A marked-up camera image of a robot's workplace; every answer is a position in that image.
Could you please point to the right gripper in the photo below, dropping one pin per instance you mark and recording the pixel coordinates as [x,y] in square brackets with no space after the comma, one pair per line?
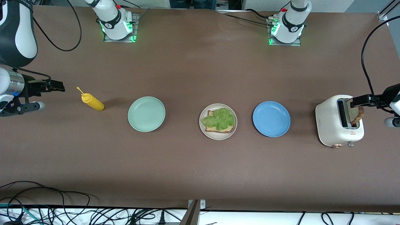
[32,87]

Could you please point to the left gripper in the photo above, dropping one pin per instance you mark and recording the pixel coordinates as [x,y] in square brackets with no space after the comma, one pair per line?
[382,98]

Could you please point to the brown toast slice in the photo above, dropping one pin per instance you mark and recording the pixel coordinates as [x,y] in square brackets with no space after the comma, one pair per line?
[356,115]
[229,129]

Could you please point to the yellow mustard squeeze bottle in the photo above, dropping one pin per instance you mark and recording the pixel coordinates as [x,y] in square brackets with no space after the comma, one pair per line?
[93,103]

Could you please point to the green lettuce leaf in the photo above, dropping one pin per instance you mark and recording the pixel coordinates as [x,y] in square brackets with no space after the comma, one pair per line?
[220,118]

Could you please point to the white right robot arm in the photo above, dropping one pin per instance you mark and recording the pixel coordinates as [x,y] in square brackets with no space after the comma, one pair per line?
[114,22]

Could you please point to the blue plate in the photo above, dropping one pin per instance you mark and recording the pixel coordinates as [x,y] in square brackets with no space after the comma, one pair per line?
[271,119]

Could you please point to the mint green plate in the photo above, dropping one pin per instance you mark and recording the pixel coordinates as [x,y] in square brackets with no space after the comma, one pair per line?
[146,114]

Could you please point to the beige plate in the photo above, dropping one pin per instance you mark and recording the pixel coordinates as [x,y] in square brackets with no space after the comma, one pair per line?
[218,137]

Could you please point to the white two-slot toaster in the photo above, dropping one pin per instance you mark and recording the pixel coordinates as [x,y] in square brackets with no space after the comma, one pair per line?
[328,125]

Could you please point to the person in dark trousers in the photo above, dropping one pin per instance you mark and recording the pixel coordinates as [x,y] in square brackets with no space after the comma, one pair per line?
[190,3]

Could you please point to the grey metal equipment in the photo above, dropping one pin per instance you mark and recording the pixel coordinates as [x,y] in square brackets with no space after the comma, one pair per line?
[228,4]

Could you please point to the black power plug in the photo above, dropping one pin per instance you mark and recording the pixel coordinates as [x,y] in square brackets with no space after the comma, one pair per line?
[161,217]

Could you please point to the aluminium frame profile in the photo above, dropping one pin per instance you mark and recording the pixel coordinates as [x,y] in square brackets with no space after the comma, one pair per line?
[382,15]

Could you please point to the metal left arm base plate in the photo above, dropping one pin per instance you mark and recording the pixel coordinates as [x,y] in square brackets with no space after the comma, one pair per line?
[282,44]

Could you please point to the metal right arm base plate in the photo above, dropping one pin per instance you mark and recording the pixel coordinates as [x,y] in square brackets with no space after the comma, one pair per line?
[136,25]

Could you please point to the metal table edge bracket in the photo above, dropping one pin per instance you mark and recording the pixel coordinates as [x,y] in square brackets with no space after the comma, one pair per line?
[195,212]

